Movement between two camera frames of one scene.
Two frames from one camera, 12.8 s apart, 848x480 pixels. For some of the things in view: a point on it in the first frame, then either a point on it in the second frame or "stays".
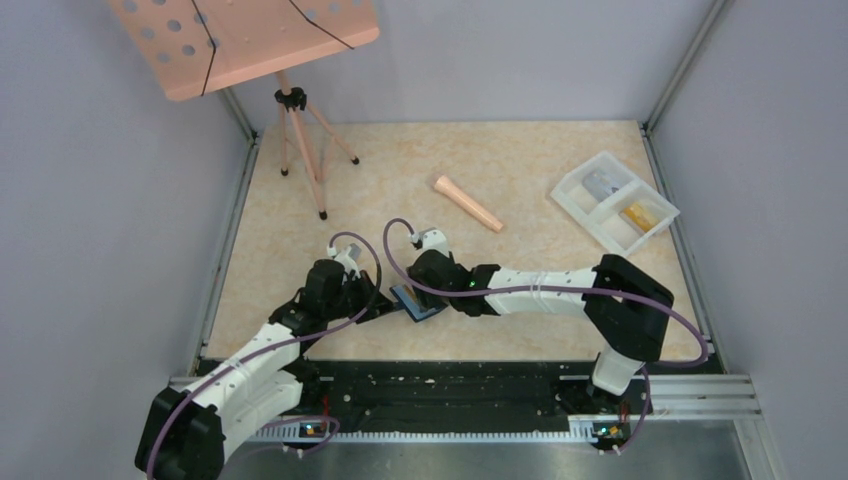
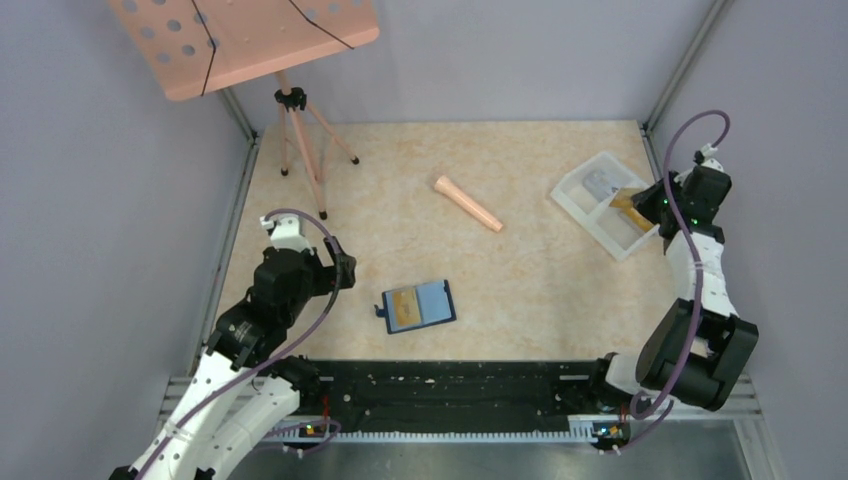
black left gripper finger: (370, 292) -> (346, 264)
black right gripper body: (447, 298) -> (676, 184)
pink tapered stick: (472, 207) stays
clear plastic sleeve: (600, 184) stays
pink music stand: (194, 47) stays
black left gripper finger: (378, 308) -> (324, 284)
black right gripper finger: (420, 277) -> (654, 202)
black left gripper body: (349, 300) -> (314, 267)
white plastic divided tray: (606, 217) stays
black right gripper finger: (427, 301) -> (668, 225)
